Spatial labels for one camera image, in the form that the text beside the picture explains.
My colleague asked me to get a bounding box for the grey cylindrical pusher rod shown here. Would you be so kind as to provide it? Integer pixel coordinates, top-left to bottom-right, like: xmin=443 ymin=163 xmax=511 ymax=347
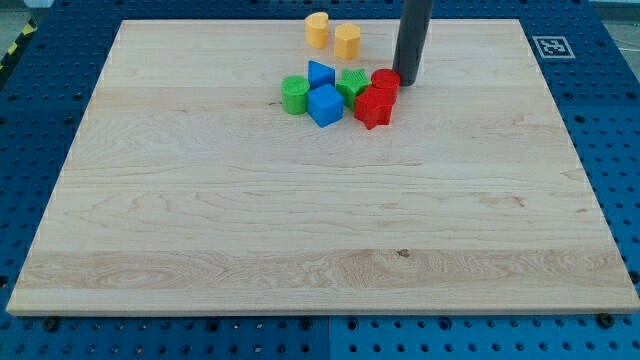
xmin=392 ymin=0 xmax=434 ymax=87

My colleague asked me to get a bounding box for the yellow pentagon block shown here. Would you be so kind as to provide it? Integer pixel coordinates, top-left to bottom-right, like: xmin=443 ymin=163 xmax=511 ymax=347
xmin=334 ymin=23 xmax=361 ymax=60

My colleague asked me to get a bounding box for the blue cube block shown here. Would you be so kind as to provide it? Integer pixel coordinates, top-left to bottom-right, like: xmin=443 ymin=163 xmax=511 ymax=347
xmin=307 ymin=84 xmax=344 ymax=128

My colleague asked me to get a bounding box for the blue triangle block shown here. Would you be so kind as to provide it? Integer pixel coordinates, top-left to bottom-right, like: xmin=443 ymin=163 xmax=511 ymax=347
xmin=307 ymin=60 xmax=335 ymax=90

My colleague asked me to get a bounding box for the green star block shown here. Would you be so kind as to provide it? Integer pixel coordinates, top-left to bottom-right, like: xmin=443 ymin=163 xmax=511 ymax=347
xmin=335 ymin=68 xmax=371 ymax=111

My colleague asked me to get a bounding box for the yellow heart block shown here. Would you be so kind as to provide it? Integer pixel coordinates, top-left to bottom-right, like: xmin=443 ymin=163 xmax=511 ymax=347
xmin=304 ymin=12 xmax=329 ymax=49

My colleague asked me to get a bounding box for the black bolt front right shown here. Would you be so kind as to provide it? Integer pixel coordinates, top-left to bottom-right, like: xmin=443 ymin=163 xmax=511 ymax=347
xmin=597 ymin=313 xmax=615 ymax=329

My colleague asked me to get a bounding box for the red star block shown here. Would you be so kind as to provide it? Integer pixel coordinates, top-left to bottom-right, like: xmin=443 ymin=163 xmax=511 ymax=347
xmin=354 ymin=86 xmax=396 ymax=130

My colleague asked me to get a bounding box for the black bolt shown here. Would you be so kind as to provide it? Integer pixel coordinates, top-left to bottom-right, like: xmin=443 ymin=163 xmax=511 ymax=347
xmin=42 ymin=317 xmax=60 ymax=333
xmin=597 ymin=313 xmax=615 ymax=329

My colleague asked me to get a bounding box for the black bolt front left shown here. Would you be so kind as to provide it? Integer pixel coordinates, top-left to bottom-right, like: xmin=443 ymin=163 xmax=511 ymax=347
xmin=42 ymin=317 xmax=60 ymax=333

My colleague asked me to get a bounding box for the white fiducial marker tag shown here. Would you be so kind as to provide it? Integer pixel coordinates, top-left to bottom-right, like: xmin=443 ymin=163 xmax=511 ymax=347
xmin=532 ymin=36 xmax=575 ymax=59

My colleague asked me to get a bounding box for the light wooden board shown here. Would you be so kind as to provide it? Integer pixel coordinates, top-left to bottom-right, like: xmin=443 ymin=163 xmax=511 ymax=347
xmin=7 ymin=19 xmax=639 ymax=316

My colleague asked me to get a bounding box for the green cylinder block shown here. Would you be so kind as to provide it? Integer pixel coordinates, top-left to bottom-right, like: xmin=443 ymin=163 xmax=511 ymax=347
xmin=281 ymin=75 xmax=310 ymax=115

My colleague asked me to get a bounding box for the red cylinder block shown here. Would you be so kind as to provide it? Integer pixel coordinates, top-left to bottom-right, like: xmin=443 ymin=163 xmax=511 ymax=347
xmin=371 ymin=68 xmax=401 ymax=103

